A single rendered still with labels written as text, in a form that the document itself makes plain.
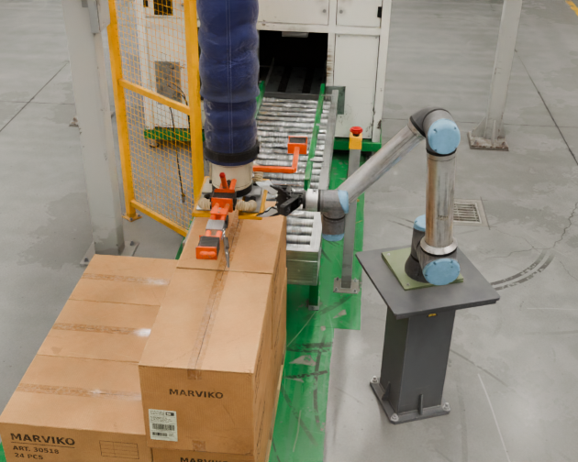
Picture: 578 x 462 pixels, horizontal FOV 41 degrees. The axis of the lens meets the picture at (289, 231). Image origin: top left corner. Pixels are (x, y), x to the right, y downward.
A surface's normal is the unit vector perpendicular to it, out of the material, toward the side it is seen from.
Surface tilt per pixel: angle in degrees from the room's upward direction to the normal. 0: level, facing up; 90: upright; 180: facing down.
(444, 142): 86
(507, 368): 0
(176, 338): 0
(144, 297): 0
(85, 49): 90
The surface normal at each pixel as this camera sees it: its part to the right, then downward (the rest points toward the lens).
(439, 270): 0.06, 0.64
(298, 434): 0.02, -0.86
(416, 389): 0.27, 0.50
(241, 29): 0.41, 0.22
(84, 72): -0.09, 0.51
